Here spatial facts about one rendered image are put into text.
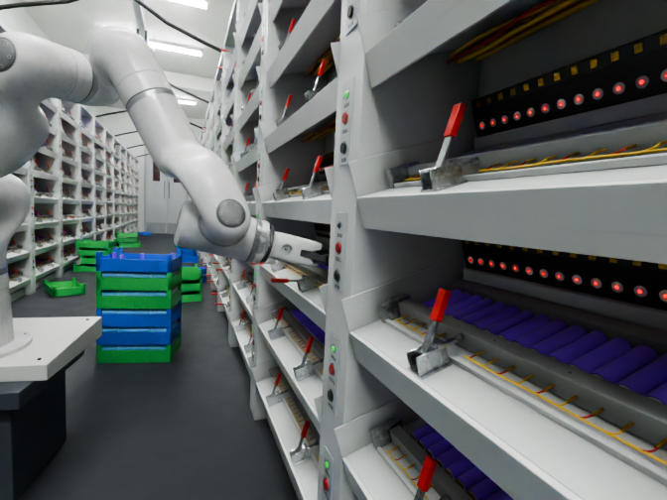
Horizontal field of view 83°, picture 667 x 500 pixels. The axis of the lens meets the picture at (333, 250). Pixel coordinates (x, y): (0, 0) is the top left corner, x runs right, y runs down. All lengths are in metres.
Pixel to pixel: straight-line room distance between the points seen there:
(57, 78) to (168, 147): 0.26
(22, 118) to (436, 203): 0.80
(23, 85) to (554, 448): 0.91
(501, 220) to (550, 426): 0.16
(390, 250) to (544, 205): 0.31
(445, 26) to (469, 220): 0.20
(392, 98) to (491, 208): 0.30
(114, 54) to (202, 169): 0.27
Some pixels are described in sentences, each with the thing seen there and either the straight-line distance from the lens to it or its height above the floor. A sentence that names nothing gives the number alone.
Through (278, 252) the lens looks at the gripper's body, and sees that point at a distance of 0.71.
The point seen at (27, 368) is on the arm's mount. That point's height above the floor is 0.31.
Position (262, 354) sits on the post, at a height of 0.22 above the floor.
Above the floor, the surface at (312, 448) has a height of 0.15.
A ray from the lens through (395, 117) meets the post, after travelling 0.58.
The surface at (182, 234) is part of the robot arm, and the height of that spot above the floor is 0.64.
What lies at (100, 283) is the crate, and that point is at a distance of 1.88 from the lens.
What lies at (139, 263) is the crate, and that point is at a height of 0.44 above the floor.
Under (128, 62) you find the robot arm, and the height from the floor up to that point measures 0.93.
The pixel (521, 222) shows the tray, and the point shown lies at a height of 0.69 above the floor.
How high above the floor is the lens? 0.69
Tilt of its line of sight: 5 degrees down
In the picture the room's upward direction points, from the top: 3 degrees clockwise
